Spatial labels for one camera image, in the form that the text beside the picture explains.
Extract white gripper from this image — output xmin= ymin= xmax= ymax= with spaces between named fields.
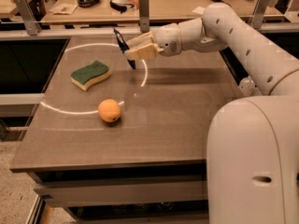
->
xmin=124 ymin=23 xmax=182 ymax=60

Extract blue rxbar blueberry wrapper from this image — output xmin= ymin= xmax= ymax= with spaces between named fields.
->
xmin=113 ymin=29 xmax=136 ymax=70

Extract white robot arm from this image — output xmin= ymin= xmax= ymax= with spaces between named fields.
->
xmin=125 ymin=3 xmax=299 ymax=224

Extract green and yellow sponge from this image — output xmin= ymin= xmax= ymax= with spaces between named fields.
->
xmin=70 ymin=61 xmax=111 ymax=91

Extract black sunglasses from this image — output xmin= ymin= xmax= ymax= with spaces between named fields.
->
xmin=109 ymin=0 xmax=135 ymax=14

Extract white paper sheet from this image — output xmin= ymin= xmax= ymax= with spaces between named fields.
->
xmin=192 ymin=7 xmax=205 ymax=15

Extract orange fruit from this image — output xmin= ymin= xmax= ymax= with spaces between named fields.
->
xmin=98 ymin=99 xmax=121 ymax=122

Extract small paper card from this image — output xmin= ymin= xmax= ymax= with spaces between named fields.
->
xmin=50 ymin=3 xmax=77 ymax=15

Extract grey cabinet drawer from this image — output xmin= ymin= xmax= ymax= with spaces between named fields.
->
xmin=34 ymin=175 xmax=207 ymax=207

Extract grey metal bracket middle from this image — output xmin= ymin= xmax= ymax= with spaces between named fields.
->
xmin=138 ymin=0 xmax=150 ymax=33

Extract grey metal bracket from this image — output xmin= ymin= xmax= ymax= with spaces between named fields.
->
xmin=13 ymin=0 xmax=41 ymax=35
xmin=248 ymin=0 xmax=270 ymax=29
xmin=138 ymin=0 xmax=150 ymax=33

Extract grey metal bracket left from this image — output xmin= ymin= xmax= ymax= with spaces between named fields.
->
xmin=13 ymin=0 xmax=41 ymax=35

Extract grey metal bracket right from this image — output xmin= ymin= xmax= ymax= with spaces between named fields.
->
xmin=248 ymin=0 xmax=270 ymax=29

